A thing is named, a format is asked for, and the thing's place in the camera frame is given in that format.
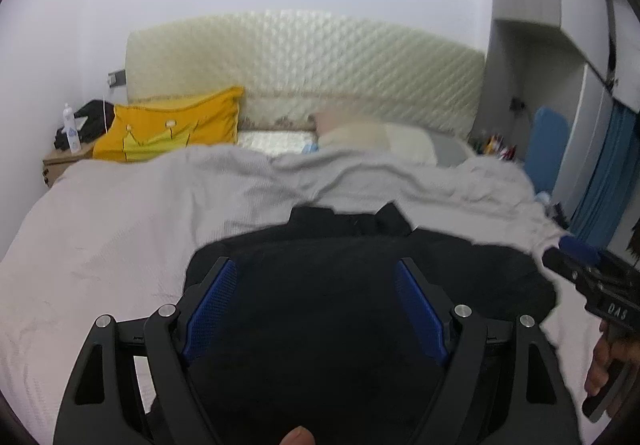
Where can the black puffer jacket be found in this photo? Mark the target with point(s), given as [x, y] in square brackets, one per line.
[315, 335]

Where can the grey white wardrobe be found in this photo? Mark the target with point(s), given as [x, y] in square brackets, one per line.
[558, 54]

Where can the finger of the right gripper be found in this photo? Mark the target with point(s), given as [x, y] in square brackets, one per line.
[564, 265]
[579, 251]

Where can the white spray bottle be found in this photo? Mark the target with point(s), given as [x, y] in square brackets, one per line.
[70, 129]

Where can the grey beige pillow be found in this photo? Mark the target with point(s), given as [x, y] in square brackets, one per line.
[337, 129]

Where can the grey bed blanket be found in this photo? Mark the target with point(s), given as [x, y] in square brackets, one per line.
[117, 238]

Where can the cream quilted headboard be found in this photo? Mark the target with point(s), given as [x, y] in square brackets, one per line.
[292, 64]

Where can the blue padded chair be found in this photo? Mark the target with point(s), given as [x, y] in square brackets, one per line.
[546, 147]

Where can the wooden nightstand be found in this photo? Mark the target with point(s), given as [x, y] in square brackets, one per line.
[55, 164]

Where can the bottles on side shelf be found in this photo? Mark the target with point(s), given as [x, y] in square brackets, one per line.
[493, 145]

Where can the black bag on nightstand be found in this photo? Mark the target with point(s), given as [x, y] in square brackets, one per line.
[93, 120]

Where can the yellow crown pillow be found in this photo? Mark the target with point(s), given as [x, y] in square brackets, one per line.
[147, 130]

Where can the person left hand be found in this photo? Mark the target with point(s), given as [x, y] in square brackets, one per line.
[298, 436]

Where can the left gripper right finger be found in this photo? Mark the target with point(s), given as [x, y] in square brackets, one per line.
[501, 382]

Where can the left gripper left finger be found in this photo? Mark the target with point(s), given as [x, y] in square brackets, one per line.
[102, 403]

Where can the person right hand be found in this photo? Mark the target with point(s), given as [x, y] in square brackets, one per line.
[604, 353]

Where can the wall power socket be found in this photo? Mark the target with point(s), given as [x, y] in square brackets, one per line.
[117, 78]

